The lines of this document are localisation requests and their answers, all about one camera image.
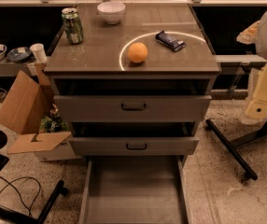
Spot grey bottom drawer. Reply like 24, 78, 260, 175
78, 156, 189, 224

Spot grey drawer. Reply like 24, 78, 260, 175
70, 122, 199, 156
78, 156, 189, 224
55, 79, 211, 122

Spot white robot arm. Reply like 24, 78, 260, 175
236, 11, 267, 125

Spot grey drawer cabinet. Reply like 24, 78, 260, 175
43, 3, 222, 161

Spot grey middle drawer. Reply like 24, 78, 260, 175
70, 122, 199, 156

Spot grey top drawer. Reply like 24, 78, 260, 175
55, 79, 211, 122

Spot orange fruit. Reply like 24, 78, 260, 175
127, 42, 148, 63

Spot dark blue snack bar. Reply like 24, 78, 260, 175
155, 31, 186, 52

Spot green snack bags in box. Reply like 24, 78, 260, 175
39, 104, 69, 133

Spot white bowl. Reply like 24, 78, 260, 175
97, 1, 126, 24

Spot open cardboard box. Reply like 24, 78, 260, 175
0, 63, 79, 161

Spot green soda can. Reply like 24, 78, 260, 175
62, 7, 83, 44

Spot white paper cup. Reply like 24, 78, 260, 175
30, 43, 47, 63

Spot blue patterned bowl right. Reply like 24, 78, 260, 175
7, 47, 32, 63

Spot grey side shelf right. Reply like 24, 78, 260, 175
215, 54, 266, 66

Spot grey side shelf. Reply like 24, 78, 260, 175
0, 58, 37, 77
215, 54, 266, 66

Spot grey side shelf left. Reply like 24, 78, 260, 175
0, 58, 37, 77

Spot black stand right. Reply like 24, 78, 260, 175
205, 119, 267, 180

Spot black cable on floor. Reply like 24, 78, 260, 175
0, 175, 44, 224

